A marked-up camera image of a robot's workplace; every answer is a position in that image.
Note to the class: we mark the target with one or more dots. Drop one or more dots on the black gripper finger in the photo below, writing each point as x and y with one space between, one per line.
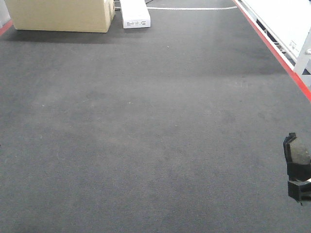
299 183

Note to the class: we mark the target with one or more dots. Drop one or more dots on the dark brake pad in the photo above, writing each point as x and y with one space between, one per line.
295 152

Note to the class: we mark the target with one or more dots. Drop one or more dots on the white long box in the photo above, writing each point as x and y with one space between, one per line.
135 14

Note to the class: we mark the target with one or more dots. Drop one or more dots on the cardboard box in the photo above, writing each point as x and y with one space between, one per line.
90 16

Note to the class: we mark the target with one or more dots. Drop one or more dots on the white conveyor side frame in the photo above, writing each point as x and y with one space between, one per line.
289 23

